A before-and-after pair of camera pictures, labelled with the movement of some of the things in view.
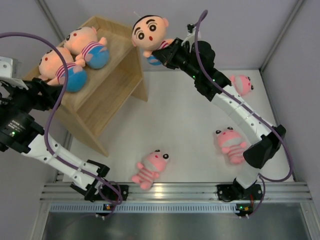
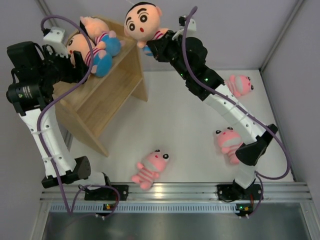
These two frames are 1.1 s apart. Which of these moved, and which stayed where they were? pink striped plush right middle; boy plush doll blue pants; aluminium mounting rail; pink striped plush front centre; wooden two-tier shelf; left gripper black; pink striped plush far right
Moved: boy plush doll blue pants; left gripper black
Stayed: pink striped plush right middle; pink striped plush far right; wooden two-tier shelf; aluminium mounting rail; pink striped plush front centre
